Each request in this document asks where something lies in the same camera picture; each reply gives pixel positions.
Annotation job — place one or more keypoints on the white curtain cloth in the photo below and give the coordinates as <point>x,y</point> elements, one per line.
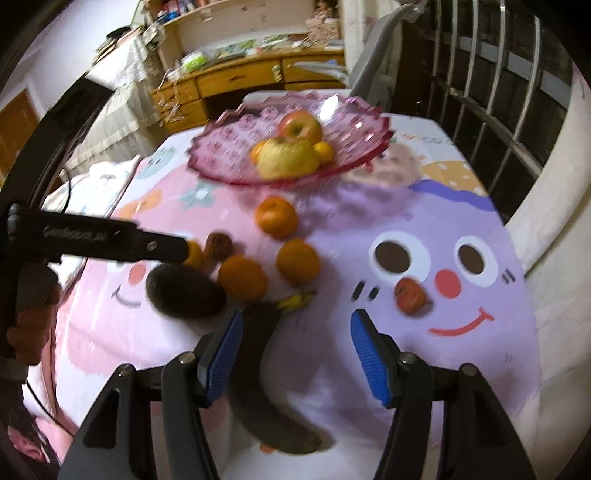
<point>129,124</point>

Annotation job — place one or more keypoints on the small yellow citrus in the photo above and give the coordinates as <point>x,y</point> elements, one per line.
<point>195,257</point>

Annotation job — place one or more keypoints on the cartoon printed tablecloth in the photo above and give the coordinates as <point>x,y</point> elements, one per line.
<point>406,213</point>

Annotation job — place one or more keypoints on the metal railing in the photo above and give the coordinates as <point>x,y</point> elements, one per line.
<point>500,83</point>

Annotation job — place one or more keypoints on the hand in orange glove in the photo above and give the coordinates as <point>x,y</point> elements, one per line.
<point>38,297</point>

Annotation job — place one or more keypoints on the brown wrinkled passion fruit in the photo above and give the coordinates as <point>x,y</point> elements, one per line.
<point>218,246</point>

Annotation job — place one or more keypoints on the grey office chair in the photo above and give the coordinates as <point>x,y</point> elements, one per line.
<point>372,32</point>

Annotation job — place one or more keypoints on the overripe dark banana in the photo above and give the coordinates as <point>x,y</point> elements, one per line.
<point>252,391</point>

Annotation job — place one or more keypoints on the orange tangerine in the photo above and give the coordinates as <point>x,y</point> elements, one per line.
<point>276,217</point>
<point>254,152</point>
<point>243,279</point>
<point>298,263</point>

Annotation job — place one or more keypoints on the small yellow-orange citrus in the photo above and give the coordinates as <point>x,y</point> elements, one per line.
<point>325,152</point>

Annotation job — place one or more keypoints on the pink glass fruit plate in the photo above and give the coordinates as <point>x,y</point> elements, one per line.
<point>357,131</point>

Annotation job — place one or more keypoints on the red apple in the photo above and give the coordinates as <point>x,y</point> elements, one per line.
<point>300,125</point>

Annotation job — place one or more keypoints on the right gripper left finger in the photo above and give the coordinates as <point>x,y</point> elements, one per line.
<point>115,439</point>

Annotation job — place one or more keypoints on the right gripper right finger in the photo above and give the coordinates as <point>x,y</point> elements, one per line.
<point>478,440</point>

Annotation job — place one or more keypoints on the dark avocado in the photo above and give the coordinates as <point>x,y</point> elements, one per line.
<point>181,292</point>

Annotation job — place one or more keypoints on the red wrinkled fruit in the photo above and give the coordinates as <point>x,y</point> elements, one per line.
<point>410,296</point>

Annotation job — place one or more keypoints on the yellow pear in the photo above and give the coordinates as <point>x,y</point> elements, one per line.
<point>281,158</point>

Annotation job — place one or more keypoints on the wooden desk with drawers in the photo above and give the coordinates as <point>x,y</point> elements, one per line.
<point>222,50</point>

